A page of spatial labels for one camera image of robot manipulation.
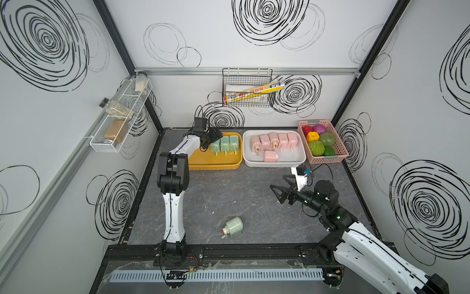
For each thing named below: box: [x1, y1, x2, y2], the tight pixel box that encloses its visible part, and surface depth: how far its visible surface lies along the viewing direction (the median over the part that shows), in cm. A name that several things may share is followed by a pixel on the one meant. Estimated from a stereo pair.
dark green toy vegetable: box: [308, 140, 336, 157], surface depth 104 cm
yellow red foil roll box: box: [223, 81, 286, 105], surface depth 86 cm
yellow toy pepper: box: [306, 131, 321, 143], surface depth 110 cm
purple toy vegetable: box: [313, 124, 327, 135], surface depth 114 cm
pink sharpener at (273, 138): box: [268, 132, 280, 151], surface depth 107 cm
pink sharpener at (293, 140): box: [287, 132, 299, 152], surface depth 107 cm
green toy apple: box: [319, 131, 336, 147], surface depth 107 cm
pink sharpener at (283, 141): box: [277, 132, 289, 152], surface depth 107 cm
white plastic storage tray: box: [242, 129, 307, 168], surface depth 107 cm
